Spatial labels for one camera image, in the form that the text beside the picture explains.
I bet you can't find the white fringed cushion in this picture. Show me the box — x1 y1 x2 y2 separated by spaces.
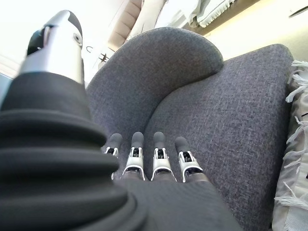
271 60 308 231

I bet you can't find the grey fabric armchair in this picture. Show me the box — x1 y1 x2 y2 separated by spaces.
85 26 294 231

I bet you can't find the white duvet with grey trim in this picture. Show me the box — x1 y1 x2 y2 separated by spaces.
187 0 262 27

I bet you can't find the beige bed pillow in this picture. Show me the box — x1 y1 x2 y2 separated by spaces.
129 0 169 41

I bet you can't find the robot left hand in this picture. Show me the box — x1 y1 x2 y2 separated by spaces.
0 9 241 231

